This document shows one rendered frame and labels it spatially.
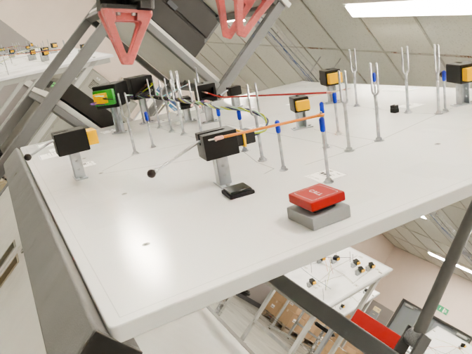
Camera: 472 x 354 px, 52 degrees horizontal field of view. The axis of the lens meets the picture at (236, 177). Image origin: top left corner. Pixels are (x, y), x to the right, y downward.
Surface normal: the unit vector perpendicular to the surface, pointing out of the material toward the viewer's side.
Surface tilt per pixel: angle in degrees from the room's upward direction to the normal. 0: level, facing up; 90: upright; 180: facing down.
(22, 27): 90
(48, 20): 90
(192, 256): 49
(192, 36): 90
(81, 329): 90
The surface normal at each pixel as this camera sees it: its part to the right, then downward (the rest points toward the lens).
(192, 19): 0.47, 0.21
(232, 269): -0.16, -0.94
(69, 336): -0.70, -0.53
